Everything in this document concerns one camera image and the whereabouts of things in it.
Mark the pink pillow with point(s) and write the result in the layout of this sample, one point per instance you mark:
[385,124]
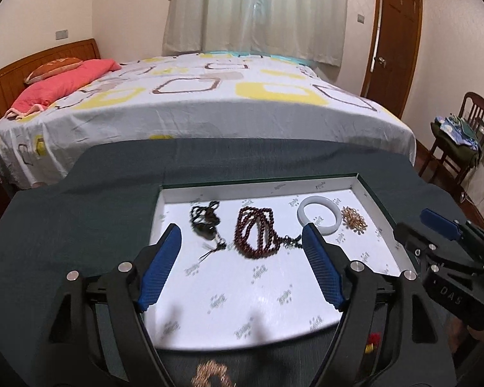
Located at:
[39,96]

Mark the brown striped pillow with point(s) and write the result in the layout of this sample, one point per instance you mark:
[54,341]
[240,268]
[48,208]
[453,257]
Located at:
[52,68]

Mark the bed with patterned sheet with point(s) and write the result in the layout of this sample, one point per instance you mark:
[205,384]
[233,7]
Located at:
[195,95]

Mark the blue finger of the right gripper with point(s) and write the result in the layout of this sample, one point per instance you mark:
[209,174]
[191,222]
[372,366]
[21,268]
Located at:
[448,229]

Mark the brown wooden door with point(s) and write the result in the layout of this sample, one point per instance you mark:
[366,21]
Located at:
[395,43]

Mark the rose gold chain jewelry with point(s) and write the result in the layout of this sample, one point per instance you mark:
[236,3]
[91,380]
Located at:
[353,220]

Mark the white window curtain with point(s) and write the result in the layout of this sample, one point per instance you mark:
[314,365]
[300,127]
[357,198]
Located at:
[313,30]

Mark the white jade bangle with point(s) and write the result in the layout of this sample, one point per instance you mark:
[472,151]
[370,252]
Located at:
[328,218]

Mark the wooden chair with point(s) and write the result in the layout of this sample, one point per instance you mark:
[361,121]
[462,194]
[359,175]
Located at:
[472,111]

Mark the pile of clothes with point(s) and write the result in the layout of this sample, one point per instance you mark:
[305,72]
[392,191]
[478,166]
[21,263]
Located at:
[457,140]

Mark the wall outlet plate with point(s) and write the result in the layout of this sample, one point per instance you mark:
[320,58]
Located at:
[62,34]

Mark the red tassel knot pendant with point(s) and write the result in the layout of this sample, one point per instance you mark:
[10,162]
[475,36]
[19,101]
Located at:
[372,343]

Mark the green jewelry tray box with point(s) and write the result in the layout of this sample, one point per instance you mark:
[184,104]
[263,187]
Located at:
[217,299]

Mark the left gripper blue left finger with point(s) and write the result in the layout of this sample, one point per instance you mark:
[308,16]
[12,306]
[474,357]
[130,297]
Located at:
[131,288]

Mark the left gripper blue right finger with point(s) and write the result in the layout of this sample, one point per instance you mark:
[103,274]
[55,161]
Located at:
[351,287]

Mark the pearl flower brooch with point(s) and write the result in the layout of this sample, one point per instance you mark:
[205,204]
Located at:
[206,371]

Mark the dark green table cloth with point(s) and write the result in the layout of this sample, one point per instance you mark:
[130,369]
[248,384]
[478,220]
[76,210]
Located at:
[101,213]

